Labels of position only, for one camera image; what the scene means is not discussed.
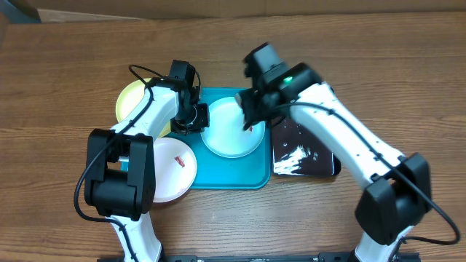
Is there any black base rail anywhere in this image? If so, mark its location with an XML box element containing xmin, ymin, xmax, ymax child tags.
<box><xmin>97</xmin><ymin>252</ymin><xmax>422</xmax><ymax>262</ymax></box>

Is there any light blue plate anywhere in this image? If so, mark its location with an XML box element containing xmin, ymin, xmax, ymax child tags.
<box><xmin>201</xmin><ymin>97</ymin><xmax>266</xmax><ymax>158</ymax></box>

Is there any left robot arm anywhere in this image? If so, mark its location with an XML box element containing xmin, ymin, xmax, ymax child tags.
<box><xmin>74</xmin><ymin>60</ymin><xmax>209</xmax><ymax>261</ymax></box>

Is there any teal plastic tray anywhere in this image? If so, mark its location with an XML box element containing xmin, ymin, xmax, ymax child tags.
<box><xmin>119</xmin><ymin>87</ymin><xmax>272</xmax><ymax>191</ymax></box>

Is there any white pink plate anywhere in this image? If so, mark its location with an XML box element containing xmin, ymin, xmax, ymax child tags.
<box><xmin>153</xmin><ymin>138</ymin><xmax>197</xmax><ymax>204</ymax></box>

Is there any yellow-green plate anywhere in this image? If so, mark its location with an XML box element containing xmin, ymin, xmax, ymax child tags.
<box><xmin>115</xmin><ymin>77</ymin><xmax>173</xmax><ymax>139</ymax></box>

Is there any black water tray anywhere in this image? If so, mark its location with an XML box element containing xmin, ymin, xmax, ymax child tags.
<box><xmin>270</xmin><ymin>118</ymin><xmax>341</xmax><ymax>178</ymax></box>

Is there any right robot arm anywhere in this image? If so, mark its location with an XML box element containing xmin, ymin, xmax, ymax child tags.
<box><xmin>240</xmin><ymin>43</ymin><xmax>432</xmax><ymax>261</ymax></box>

